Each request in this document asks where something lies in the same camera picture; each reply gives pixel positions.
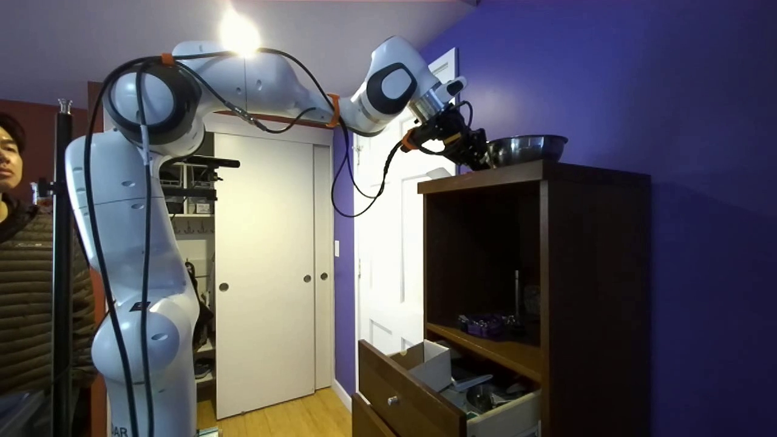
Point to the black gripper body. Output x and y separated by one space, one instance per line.
452 137

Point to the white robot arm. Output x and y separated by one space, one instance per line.
157 109

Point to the white box in drawer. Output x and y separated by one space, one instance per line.
429 363

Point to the open wooden drawer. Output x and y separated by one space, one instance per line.
391 403

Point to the silver metal bowl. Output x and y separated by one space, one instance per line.
522 149

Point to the brown wooden cabinet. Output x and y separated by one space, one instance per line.
567 251

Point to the dark items on shelf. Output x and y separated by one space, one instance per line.
492 325

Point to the white closet doors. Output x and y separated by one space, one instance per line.
274 272

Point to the black tripod stand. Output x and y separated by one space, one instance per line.
62 307

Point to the person in striped sweater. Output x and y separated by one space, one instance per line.
26 275

